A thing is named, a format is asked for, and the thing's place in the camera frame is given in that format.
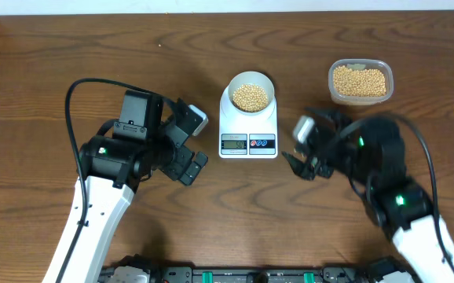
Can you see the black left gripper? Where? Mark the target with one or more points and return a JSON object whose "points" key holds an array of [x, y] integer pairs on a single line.
{"points": [[177, 167]]}

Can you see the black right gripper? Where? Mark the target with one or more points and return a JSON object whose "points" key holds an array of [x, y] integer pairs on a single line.
{"points": [[335, 118]]}

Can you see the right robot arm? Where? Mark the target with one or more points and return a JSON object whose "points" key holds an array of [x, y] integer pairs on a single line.
{"points": [[370, 152]]}

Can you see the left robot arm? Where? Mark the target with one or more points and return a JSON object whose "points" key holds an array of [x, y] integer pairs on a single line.
{"points": [[149, 135]]}

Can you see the white digital kitchen scale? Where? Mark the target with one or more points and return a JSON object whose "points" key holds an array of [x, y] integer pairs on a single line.
{"points": [[247, 135]]}

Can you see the soybeans in bowl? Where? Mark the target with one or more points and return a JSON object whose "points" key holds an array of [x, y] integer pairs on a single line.
{"points": [[250, 98]]}

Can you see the grey plastic bowl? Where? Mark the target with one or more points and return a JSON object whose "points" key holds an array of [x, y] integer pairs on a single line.
{"points": [[257, 78]]}

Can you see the clear plastic bean container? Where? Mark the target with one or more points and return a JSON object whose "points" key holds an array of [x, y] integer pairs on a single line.
{"points": [[361, 64]]}

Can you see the soybeans in container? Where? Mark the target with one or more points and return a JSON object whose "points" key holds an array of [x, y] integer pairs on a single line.
{"points": [[359, 83]]}

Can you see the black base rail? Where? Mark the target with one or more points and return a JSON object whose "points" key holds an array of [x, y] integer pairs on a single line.
{"points": [[137, 268]]}

